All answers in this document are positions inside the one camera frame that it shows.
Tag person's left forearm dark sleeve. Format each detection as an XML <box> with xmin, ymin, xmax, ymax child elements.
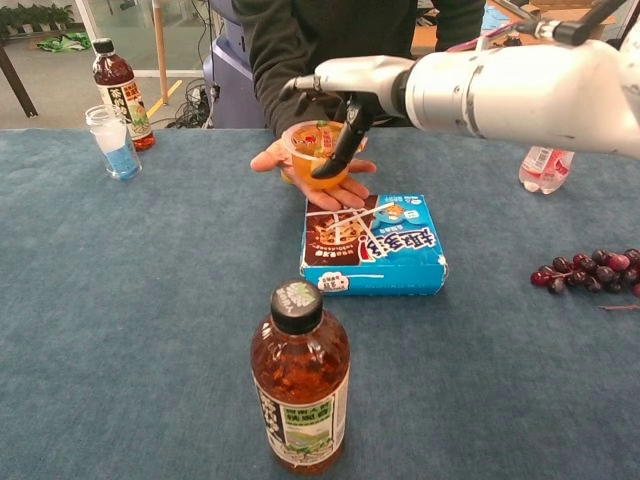
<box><xmin>432</xmin><ymin>0</ymin><xmax>486</xmax><ymax>54</ymax></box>

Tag person's right forearm dark sleeve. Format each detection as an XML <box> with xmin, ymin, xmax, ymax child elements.
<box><xmin>248</xmin><ymin>27</ymin><xmax>326</xmax><ymax>139</ymax></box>

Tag wooden pole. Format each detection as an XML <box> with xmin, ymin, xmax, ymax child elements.
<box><xmin>152</xmin><ymin>0</ymin><xmax>170</xmax><ymax>106</ymax></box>

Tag cardboard box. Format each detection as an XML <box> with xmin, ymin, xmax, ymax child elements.
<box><xmin>529</xmin><ymin>0</ymin><xmax>619</xmax><ymax>26</ymax></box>

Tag person's torso dark sweater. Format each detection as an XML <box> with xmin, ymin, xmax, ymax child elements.
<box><xmin>232</xmin><ymin>0</ymin><xmax>441</xmax><ymax>129</ymax></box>

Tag clear water bottle pink label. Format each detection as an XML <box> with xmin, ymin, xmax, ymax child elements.
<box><xmin>517</xmin><ymin>146</ymin><xmax>575</xmax><ymax>195</ymax></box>

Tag tea bottle cartoon label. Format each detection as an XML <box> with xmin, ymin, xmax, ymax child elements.
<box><xmin>91</xmin><ymin>37</ymin><xmax>157</xmax><ymax>153</ymax></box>

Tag black floor cables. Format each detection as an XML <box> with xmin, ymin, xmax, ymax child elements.
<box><xmin>164</xmin><ymin>77</ymin><xmax>216</xmax><ymax>130</ymax></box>

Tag brown wooden table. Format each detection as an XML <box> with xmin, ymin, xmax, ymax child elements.
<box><xmin>412</xmin><ymin>19</ymin><xmax>484</xmax><ymax>57</ymax></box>

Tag dark red grape bunch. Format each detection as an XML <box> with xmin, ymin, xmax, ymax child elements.
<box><xmin>529</xmin><ymin>248</ymin><xmax>640</xmax><ymax>299</ymax></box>

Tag orange fruit jelly cup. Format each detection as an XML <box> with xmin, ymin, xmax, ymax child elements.
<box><xmin>280</xmin><ymin>119</ymin><xmax>369</xmax><ymax>190</ymax></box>

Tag row of potted plants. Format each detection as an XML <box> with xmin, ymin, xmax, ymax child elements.
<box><xmin>0</xmin><ymin>2</ymin><xmax>75</xmax><ymax>36</ymax></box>

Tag person's right hand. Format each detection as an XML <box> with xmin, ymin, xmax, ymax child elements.
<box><xmin>249</xmin><ymin>134</ymin><xmax>377</xmax><ymax>212</ymax></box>

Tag black arm cable plug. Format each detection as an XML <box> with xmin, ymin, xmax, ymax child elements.
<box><xmin>514</xmin><ymin>0</ymin><xmax>629</xmax><ymax>47</ymax></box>

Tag blue cookie box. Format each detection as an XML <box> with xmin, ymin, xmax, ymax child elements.
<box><xmin>298</xmin><ymin>193</ymin><xmax>450</xmax><ymax>297</ymax></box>

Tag blue grey machine cabinet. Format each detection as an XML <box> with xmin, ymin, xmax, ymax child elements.
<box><xmin>202</xmin><ymin>0</ymin><xmax>266</xmax><ymax>130</ymax></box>

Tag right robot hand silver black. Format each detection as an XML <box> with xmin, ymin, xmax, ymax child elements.
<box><xmin>278</xmin><ymin>55</ymin><xmax>416</xmax><ymax>180</ymax></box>

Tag black table leg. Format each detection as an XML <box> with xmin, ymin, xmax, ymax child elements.
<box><xmin>0</xmin><ymin>42</ymin><xmax>40</xmax><ymax>120</ymax></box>

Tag clear plastic cup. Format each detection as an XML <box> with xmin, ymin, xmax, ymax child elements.
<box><xmin>83</xmin><ymin>104</ymin><xmax>144</xmax><ymax>182</ymax></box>

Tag green cloth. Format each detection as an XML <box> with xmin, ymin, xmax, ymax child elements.
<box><xmin>35</xmin><ymin>31</ymin><xmax>93</xmax><ymax>53</ymax></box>

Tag large tea bottle green label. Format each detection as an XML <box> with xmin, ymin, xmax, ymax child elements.
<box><xmin>249</xmin><ymin>279</ymin><xmax>351</xmax><ymax>477</ymax></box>

